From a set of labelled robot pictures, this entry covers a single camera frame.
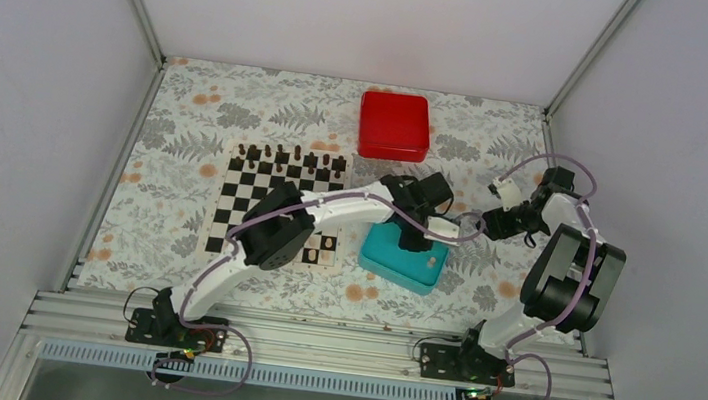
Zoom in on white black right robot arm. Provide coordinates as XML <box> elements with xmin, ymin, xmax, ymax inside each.
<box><xmin>453</xmin><ymin>167</ymin><xmax>626</xmax><ymax>382</ymax></box>

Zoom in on teal square tray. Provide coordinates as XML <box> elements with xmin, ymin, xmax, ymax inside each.
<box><xmin>357</xmin><ymin>222</ymin><xmax>450</xmax><ymax>296</ymax></box>

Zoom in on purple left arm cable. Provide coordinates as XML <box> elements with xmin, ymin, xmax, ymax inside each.
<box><xmin>145</xmin><ymin>167</ymin><xmax>491</xmax><ymax>400</ymax></box>

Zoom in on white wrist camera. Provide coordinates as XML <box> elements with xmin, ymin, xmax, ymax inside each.
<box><xmin>488</xmin><ymin>177</ymin><xmax>524</xmax><ymax>210</ymax></box>
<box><xmin>425</xmin><ymin>217</ymin><xmax>460</xmax><ymax>244</ymax></box>

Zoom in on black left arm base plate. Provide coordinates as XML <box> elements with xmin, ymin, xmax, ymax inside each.
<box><xmin>125</xmin><ymin>308</ymin><xmax>229</xmax><ymax>353</ymax></box>

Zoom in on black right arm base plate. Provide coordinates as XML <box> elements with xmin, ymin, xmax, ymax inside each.
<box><xmin>418</xmin><ymin>342</ymin><xmax>516</xmax><ymax>388</ymax></box>

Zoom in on red square box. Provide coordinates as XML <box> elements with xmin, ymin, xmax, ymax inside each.
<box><xmin>357</xmin><ymin>90</ymin><xmax>430</xmax><ymax>163</ymax></box>

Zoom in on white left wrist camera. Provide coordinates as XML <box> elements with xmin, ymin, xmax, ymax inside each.
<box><xmin>425</xmin><ymin>217</ymin><xmax>460</xmax><ymax>244</ymax></box>

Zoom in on floral patterned table mat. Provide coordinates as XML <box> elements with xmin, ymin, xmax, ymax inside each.
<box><xmin>78</xmin><ymin>57</ymin><xmax>547</xmax><ymax>333</ymax></box>

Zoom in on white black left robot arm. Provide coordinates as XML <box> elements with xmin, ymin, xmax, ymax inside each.
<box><xmin>148</xmin><ymin>172</ymin><xmax>454</xmax><ymax>346</ymax></box>

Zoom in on aluminium right frame post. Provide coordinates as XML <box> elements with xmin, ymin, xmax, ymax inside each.
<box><xmin>544</xmin><ymin>0</ymin><xmax>643</xmax><ymax>123</ymax></box>

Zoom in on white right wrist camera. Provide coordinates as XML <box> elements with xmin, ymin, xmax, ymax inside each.
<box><xmin>488</xmin><ymin>177</ymin><xmax>524</xmax><ymax>210</ymax></box>

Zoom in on aluminium front rail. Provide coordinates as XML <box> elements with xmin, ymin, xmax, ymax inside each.
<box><xmin>20</xmin><ymin>291</ymin><xmax>614</xmax><ymax>400</ymax></box>

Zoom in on black white chessboard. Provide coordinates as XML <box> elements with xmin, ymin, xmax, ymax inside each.
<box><xmin>196</xmin><ymin>142</ymin><xmax>353</xmax><ymax>260</ymax></box>

